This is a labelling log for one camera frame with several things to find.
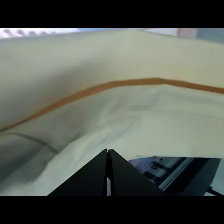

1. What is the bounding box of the cream shirt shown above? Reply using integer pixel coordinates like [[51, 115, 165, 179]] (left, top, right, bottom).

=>
[[0, 29, 224, 197]]

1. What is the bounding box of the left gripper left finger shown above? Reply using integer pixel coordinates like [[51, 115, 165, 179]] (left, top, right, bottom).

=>
[[47, 148, 109, 197]]

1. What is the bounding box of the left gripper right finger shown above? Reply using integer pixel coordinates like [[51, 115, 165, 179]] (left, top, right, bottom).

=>
[[107, 148, 167, 197]]

